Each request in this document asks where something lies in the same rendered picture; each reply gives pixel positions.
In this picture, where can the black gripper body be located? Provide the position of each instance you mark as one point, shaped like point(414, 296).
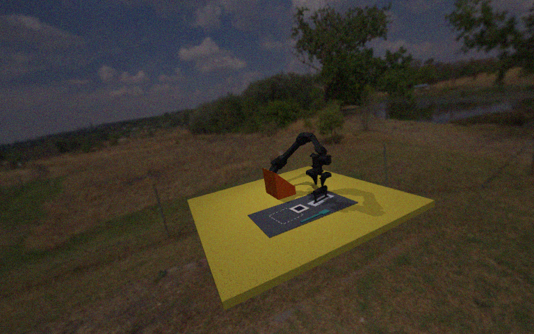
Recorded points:
point(324, 175)

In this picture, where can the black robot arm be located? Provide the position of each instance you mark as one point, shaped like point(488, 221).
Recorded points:
point(321, 158)

